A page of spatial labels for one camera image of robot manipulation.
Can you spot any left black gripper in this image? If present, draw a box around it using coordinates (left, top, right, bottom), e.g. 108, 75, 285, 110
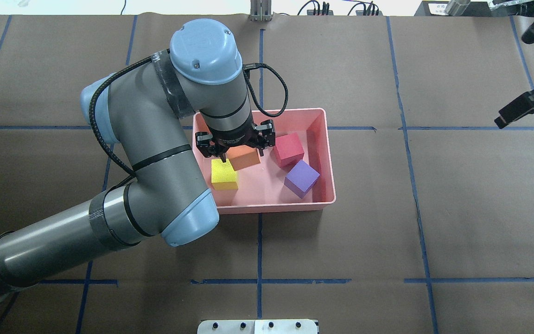
195, 116, 276, 163

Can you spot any orange foam block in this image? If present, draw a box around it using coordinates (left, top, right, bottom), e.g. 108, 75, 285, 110
227, 146, 261, 171

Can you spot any yellow foam block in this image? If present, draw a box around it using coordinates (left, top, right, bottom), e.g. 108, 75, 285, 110
210, 159, 239, 191

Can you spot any pink foam block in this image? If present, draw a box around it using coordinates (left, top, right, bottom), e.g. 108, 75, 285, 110
274, 133, 305, 168

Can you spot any purple foam block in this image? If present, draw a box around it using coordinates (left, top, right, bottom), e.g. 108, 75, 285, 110
284, 160, 321, 199

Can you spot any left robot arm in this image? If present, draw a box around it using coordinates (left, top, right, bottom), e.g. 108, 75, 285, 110
0, 18, 280, 303

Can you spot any pink plastic bin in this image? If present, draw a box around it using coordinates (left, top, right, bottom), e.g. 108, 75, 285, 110
212, 108, 337, 214

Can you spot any metal cylinder weight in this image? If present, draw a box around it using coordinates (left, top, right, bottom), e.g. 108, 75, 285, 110
445, 0, 471, 17

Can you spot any aluminium frame post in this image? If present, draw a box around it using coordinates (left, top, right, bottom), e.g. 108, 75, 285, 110
248, 0, 273, 22

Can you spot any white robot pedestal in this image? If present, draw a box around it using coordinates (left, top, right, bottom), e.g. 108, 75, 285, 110
197, 319, 320, 334

